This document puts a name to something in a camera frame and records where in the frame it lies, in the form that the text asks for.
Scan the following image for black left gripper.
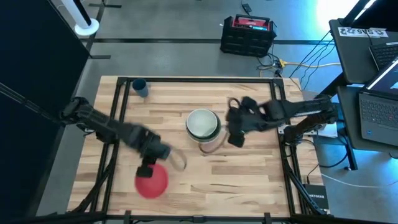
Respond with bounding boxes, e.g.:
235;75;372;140
132;124;172;179

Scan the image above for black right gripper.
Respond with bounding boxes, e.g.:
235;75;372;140
225;95;271;148

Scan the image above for red-orange plastic bowl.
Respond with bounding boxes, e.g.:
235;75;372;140
134;164;169;199

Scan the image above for white plastic bowl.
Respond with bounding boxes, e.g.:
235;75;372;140
185;108;222;140

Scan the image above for green plastic bowl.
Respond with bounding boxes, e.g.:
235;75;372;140
186;119;223;144

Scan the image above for blue plastic cup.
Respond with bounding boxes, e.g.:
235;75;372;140
131;78;149;98

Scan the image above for black desk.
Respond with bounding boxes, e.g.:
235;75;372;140
337;83;398;155
328;18;398;85

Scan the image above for black laptop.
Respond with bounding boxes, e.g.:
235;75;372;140
357;57;398;147

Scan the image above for white and black tower fan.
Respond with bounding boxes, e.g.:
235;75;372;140
60;0;100;37

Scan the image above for white paper label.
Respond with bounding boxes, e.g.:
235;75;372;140
338;27;389;39

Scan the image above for dark partition panel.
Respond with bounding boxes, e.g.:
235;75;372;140
0;0;91;215

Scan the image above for black keyboard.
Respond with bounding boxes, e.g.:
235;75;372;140
369;42;398;72

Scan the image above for black aluminium table frame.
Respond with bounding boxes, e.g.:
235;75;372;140
0;76;398;224

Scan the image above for black Netgear network switch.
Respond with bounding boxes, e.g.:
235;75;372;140
303;183;330;211

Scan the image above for yellow power cable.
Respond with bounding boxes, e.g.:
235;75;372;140
259;58;342;77

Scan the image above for black power cable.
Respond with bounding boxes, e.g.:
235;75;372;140
289;29;336;91

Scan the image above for white floor cable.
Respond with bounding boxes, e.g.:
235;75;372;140
320;172;398;189

